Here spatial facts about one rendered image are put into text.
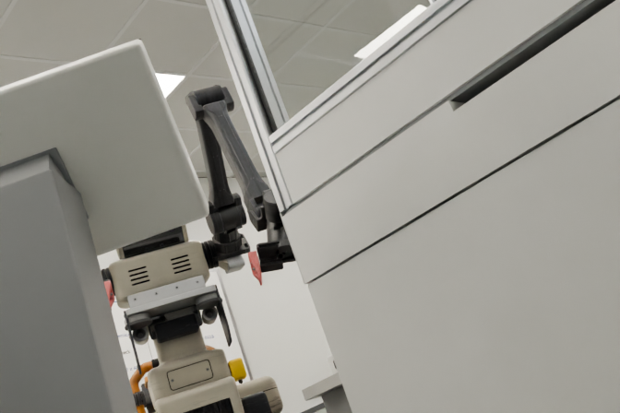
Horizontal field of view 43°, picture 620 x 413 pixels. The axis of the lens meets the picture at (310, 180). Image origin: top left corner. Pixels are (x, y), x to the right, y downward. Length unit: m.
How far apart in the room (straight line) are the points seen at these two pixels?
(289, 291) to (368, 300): 4.82
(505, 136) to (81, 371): 0.69
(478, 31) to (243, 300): 4.78
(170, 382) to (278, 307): 3.82
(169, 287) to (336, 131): 1.04
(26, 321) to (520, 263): 0.71
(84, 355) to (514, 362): 0.61
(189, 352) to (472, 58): 1.36
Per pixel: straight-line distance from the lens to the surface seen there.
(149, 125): 1.29
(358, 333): 1.38
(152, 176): 1.32
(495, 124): 1.21
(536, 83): 1.18
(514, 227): 1.19
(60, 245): 1.19
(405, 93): 1.31
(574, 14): 1.18
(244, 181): 1.95
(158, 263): 2.34
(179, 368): 2.27
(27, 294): 1.19
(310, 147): 1.44
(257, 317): 5.89
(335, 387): 2.74
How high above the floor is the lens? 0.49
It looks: 19 degrees up
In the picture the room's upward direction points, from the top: 20 degrees counter-clockwise
